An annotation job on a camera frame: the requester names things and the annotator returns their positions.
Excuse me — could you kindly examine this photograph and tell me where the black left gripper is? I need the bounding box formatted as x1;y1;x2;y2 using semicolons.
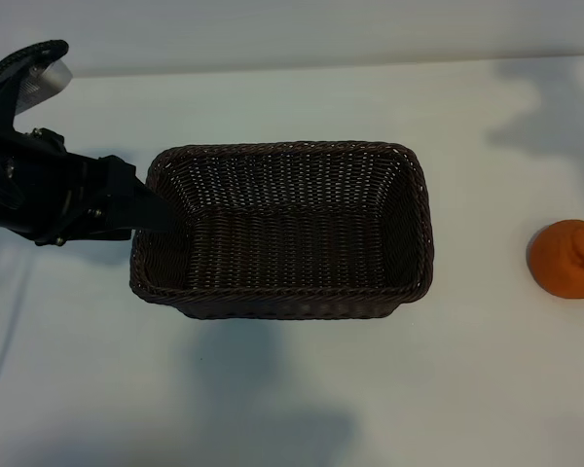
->
0;124;176;247

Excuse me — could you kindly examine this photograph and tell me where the dark brown woven basket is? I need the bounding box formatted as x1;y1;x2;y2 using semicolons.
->
128;140;435;320

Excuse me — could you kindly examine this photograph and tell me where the orange mandarin fruit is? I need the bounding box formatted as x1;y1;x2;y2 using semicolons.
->
529;219;584;299

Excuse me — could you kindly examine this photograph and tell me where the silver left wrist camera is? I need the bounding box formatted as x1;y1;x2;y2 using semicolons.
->
17;57;74;116

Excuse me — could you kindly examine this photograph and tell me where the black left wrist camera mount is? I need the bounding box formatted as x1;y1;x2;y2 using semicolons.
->
0;39;70;132

